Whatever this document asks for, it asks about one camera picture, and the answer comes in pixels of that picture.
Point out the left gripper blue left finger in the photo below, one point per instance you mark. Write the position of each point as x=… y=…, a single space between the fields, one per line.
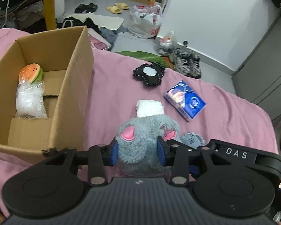
x=113 y=151

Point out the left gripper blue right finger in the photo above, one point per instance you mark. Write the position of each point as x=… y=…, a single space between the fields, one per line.
x=161 y=148

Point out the grey plush toy pink ears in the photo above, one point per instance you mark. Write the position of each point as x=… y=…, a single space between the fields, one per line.
x=137 y=144

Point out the clear bubble wrap bag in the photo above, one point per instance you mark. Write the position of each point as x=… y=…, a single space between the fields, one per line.
x=29 y=100

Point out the hamburger plush toy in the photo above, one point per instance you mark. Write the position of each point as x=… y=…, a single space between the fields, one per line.
x=31 y=73

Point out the white folded cloth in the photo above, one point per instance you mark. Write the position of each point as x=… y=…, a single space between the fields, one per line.
x=145 y=108

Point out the blue tissue pack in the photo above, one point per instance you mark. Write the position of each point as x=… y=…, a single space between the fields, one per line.
x=185 y=100

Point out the black fuzzy patch white centre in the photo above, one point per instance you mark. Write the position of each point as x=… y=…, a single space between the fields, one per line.
x=150 y=74

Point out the grey sneaker left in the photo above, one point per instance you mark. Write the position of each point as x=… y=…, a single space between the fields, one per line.
x=181 y=61

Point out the grey sneaker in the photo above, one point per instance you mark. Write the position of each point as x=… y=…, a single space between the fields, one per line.
x=195 y=70
x=181 y=61

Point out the green leaf cartoon rug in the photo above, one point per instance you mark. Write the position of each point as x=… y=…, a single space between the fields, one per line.
x=149 y=57

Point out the grey sneaker right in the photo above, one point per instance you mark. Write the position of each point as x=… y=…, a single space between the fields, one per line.
x=195 y=70

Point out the grey wardrobe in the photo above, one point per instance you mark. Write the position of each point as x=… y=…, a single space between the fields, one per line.
x=259 y=79

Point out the brown cardboard box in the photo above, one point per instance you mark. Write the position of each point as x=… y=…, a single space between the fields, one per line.
x=65 y=55

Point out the small clear trash bag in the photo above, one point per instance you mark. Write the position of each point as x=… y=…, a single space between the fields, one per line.
x=167 y=44

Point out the pink bear cushion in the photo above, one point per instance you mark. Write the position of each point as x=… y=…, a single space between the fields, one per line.
x=97 y=41

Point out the grey blue cloth on floor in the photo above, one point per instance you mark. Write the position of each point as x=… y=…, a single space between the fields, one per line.
x=111 y=35

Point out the white plastic shopping bag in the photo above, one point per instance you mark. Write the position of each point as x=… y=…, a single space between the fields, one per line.
x=145 y=21

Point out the white floor mat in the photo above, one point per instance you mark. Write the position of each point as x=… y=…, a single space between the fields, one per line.
x=109 y=22

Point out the black clothes pile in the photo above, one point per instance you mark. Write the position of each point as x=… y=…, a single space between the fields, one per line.
x=71 y=22

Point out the yellow slipper near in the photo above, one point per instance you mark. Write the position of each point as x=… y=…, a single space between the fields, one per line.
x=114 y=9

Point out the yellow slipper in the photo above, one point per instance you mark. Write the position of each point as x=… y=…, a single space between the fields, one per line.
x=114 y=9
x=122 y=6

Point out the yellow slipper far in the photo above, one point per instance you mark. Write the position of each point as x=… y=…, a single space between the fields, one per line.
x=122 y=6

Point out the black slipper right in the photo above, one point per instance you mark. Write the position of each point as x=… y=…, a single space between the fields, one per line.
x=91 y=8

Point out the black slipper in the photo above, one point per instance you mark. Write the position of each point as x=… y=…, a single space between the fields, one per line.
x=91 y=8
x=81 y=8

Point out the black slipper left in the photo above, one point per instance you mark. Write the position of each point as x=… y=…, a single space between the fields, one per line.
x=81 y=8

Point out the round table yellow leg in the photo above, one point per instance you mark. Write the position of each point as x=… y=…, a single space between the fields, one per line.
x=49 y=14

